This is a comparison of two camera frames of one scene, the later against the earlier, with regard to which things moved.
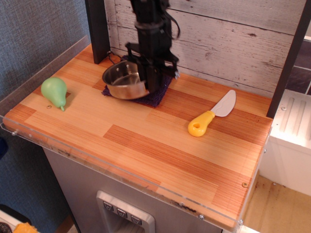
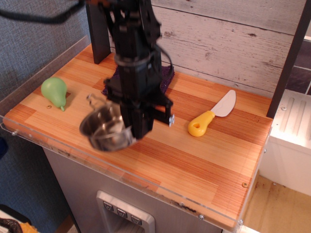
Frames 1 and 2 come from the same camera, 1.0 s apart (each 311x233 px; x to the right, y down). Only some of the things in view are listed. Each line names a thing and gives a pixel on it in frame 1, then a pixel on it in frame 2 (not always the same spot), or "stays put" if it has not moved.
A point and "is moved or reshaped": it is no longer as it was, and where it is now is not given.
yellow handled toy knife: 198,127 stays put
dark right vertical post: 290,63 stays put
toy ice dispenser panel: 119,216 stays put
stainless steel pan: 122,80 is moved or reshaped
